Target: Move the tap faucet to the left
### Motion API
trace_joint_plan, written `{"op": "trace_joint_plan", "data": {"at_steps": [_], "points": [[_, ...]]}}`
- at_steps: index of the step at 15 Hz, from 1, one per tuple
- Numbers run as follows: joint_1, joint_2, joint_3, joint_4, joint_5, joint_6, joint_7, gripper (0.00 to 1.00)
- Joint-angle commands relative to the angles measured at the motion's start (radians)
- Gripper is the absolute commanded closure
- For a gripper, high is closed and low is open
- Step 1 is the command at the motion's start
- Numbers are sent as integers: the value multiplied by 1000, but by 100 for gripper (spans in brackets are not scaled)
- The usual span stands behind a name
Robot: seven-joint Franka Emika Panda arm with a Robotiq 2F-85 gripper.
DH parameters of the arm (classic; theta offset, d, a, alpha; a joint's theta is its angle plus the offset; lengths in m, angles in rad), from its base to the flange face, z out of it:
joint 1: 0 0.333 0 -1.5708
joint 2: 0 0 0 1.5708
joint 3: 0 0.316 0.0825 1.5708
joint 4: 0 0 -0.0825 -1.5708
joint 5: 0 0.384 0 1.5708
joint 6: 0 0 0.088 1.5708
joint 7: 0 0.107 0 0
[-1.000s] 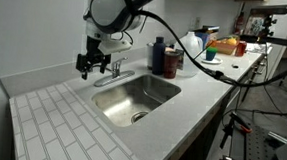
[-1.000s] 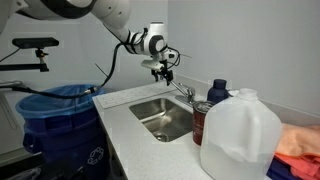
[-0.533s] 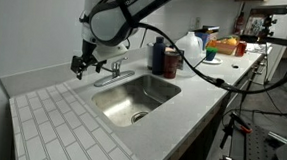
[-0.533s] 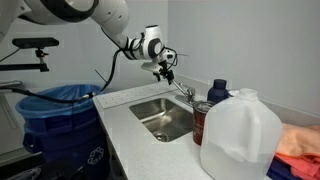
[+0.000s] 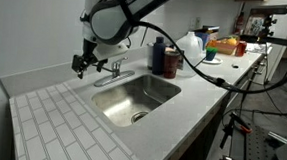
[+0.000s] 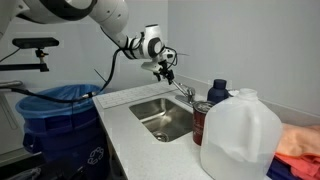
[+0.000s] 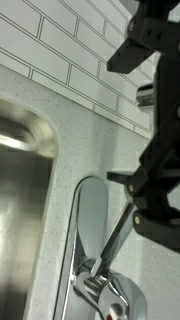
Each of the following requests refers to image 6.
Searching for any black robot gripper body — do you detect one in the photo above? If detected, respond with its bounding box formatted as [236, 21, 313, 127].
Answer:
[156, 59, 173, 78]

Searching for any chrome tap faucet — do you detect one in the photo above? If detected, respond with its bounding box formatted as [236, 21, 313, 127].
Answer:
[171, 80, 198, 107]

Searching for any white keyboard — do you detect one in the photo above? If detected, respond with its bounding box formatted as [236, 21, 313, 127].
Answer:
[94, 82, 178, 110]

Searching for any stainless steel sink basin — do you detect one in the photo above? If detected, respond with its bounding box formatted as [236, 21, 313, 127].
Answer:
[128, 96, 195, 143]

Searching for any dark blue bottle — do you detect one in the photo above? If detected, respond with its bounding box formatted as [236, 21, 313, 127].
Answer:
[206, 78, 231, 104]

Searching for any translucent plastic gallon jug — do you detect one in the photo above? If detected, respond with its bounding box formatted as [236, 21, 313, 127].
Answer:
[199, 88, 283, 180]

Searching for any blue plastic bin liner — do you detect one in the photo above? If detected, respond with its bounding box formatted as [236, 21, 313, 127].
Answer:
[15, 84, 106, 120]

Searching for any blue recycling bin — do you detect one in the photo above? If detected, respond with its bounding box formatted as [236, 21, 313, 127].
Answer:
[22, 105, 111, 180]

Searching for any orange cloth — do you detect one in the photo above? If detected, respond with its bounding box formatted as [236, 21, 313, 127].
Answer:
[275, 123, 320, 158]

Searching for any dark blue cloth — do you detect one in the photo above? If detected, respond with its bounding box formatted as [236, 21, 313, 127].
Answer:
[266, 157, 303, 180]

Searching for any red cloth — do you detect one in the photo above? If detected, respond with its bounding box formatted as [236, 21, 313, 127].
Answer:
[273, 152, 320, 180]

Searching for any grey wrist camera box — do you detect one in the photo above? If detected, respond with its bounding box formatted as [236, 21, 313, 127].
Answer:
[140, 59, 164, 74]

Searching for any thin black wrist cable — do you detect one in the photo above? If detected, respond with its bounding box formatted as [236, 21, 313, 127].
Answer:
[163, 46, 180, 70]

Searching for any thick black cable hose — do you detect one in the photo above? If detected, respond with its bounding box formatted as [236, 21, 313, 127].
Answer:
[0, 47, 132, 104]

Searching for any black bar-shaped camera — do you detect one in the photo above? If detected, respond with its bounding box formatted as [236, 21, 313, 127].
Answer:
[12, 37, 60, 49]

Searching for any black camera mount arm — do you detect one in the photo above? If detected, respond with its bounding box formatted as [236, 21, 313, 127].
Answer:
[0, 48, 50, 73]

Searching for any grey wall handrail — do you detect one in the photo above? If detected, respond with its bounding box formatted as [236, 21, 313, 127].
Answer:
[0, 80, 24, 89]

